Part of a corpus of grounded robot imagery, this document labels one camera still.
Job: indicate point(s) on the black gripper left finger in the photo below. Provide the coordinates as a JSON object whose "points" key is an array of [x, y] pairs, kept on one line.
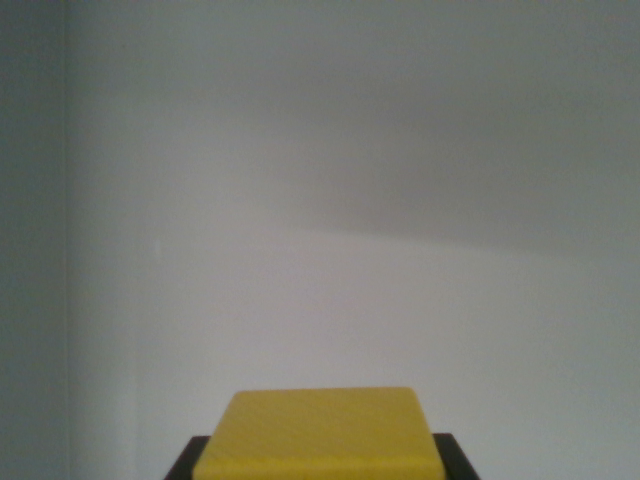
{"points": [[187, 460]]}

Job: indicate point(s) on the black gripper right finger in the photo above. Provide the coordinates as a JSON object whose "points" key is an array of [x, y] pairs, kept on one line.
{"points": [[457, 460]]}

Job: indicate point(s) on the yellow wooden cube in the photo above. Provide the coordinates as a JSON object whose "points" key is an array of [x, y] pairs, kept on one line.
{"points": [[320, 435]]}

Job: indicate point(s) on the white plastic bin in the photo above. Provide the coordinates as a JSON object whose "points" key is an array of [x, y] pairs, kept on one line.
{"points": [[320, 200]]}

